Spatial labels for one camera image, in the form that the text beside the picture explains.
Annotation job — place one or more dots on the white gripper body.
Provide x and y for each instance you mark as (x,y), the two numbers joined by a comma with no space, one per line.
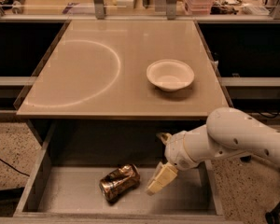
(174,152)

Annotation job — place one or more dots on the crushed orange soda can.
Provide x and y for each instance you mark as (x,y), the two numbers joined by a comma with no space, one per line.
(119,181)

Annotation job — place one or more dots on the black office chair base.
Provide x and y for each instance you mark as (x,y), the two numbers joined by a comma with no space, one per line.
(263,180)

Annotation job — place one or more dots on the open grey top drawer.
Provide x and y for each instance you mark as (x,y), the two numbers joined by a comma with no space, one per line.
(64,188)

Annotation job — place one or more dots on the metal post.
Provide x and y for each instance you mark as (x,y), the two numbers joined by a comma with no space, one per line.
(99,7)
(171,9)

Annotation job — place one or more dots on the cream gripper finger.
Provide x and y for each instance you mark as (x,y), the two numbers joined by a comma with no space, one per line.
(164,174)
(164,137)

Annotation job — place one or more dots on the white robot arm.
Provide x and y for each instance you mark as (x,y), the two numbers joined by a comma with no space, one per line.
(228,132)

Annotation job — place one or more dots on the left metal post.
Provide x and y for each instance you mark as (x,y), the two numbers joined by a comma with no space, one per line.
(99,7)

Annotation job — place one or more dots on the right metal post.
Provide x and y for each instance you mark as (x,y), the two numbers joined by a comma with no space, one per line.
(171,9)

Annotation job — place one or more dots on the grey cabinet with counter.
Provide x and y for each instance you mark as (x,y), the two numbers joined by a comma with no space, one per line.
(98,70)

